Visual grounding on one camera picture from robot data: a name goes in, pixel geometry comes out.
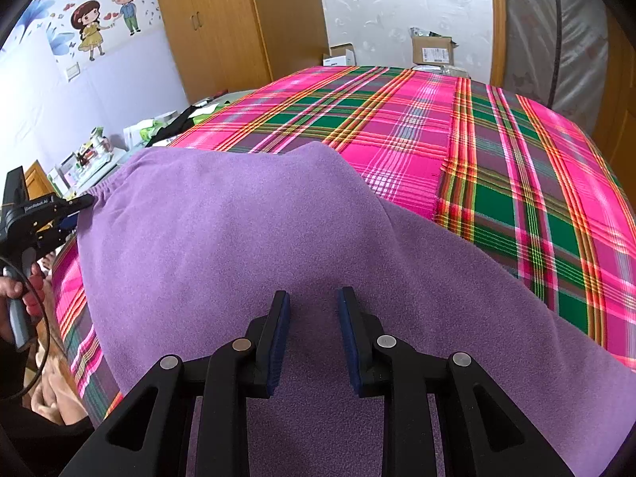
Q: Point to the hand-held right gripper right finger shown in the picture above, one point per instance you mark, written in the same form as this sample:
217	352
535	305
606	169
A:
350	340

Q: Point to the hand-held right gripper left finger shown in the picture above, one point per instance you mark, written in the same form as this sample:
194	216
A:
279	340

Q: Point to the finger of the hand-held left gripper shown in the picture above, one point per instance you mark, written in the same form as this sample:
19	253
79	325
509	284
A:
66	222
74	202

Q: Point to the purple fleece pants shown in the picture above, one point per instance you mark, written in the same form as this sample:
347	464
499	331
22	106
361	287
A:
248	238

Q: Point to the person's left hand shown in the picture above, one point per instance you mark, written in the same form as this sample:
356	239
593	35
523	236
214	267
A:
10	289

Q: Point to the group of bottles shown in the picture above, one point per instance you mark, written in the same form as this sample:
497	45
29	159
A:
89	159

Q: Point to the small white box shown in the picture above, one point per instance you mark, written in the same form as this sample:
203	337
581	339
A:
134	136

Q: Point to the green tissue pack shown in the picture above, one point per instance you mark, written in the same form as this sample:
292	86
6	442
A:
154	131

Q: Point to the black cloth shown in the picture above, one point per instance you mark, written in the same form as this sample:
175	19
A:
174	124

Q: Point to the red pen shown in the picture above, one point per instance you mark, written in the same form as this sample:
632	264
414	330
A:
211	100

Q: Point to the brown fuzzy blanket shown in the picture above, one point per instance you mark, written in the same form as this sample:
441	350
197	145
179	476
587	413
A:
54	392

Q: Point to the person's dark clothing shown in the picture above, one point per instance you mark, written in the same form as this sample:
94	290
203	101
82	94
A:
30	447

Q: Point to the pink plaid bed sheet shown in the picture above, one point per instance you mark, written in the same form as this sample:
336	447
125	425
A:
497	169

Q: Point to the wooden wardrobe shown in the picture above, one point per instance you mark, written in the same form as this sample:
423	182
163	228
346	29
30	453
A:
233	25

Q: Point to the white cardboard box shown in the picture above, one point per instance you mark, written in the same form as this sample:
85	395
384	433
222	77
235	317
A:
340	55

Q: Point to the silver bag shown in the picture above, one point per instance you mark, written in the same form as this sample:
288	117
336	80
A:
442	70

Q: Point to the brown cardboard box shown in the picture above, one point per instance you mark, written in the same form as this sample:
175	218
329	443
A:
432	49

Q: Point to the clear plastic door curtain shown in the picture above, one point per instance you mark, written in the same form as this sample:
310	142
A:
556	35

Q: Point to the wooden door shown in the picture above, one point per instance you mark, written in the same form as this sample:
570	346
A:
616	69

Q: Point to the wall switch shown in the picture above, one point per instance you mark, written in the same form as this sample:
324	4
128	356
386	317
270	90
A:
73	72

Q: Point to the cartoon wall sticker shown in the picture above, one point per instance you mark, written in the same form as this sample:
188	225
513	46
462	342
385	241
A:
94	15

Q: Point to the wooden door frame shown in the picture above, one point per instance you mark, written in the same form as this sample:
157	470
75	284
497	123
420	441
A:
497	20

